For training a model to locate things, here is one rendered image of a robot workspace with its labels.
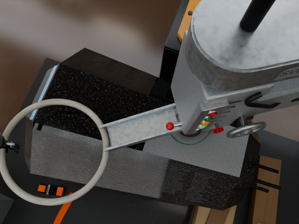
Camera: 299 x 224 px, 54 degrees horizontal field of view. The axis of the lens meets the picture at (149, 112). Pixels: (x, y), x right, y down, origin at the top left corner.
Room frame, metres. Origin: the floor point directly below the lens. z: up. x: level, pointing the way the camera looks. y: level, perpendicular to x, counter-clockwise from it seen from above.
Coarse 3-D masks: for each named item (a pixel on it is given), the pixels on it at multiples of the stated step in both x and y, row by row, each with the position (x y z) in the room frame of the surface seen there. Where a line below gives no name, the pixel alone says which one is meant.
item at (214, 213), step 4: (228, 208) 0.01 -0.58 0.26; (212, 212) -0.02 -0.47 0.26; (216, 212) -0.02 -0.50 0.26; (220, 212) -0.02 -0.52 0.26; (224, 212) -0.02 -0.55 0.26; (228, 212) -0.01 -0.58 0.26; (208, 216) -0.05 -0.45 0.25; (212, 216) -0.05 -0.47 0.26; (216, 216) -0.05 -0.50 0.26; (220, 216) -0.04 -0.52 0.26; (224, 216) -0.04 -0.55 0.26; (208, 220) -0.08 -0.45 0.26; (212, 220) -0.07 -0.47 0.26; (216, 220) -0.07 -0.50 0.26; (220, 220) -0.07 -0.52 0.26; (224, 220) -0.07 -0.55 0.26
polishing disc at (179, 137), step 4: (176, 108) 0.47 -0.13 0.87; (176, 112) 0.44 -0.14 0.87; (176, 116) 0.42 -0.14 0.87; (180, 132) 0.34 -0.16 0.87; (196, 132) 0.35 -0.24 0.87; (200, 132) 0.35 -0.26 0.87; (204, 132) 0.35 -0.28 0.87; (208, 132) 0.36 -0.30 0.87; (176, 136) 0.32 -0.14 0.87; (180, 136) 0.32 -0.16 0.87; (184, 136) 0.33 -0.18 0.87; (188, 136) 0.33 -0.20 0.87; (192, 136) 0.33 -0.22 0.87; (196, 136) 0.33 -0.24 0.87; (200, 136) 0.33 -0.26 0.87; (204, 136) 0.33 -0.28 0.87; (180, 140) 0.30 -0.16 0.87; (184, 140) 0.31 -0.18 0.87; (188, 140) 0.31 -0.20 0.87; (192, 140) 0.31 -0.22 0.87; (196, 140) 0.31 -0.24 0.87; (200, 140) 0.31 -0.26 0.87
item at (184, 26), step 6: (192, 0) 1.19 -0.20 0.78; (198, 0) 1.20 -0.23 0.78; (192, 6) 1.15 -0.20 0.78; (186, 12) 1.10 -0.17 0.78; (192, 12) 1.11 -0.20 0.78; (186, 18) 1.06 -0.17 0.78; (186, 24) 1.02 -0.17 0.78; (180, 30) 0.98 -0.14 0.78; (186, 30) 0.98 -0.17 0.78; (180, 36) 0.94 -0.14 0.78
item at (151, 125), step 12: (156, 108) 0.41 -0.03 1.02; (168, 108) 0.41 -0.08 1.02; (120, 120) 0.35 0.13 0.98; (132, 120) 0.36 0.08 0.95; (144, 120) 0.36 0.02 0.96; (156, 120) 0.36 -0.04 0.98; (168, 120) 0.36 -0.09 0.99; (108, 132) 0.30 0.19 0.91; (120, 132) 0.30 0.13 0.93; (132, 132) 0.30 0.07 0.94; (144, 132) 0.31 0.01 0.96; (156, 132) 0.31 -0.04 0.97; (168, 132) 0.30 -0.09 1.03; (120, 144) 0.24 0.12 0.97; (132, 144) 0.25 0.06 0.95
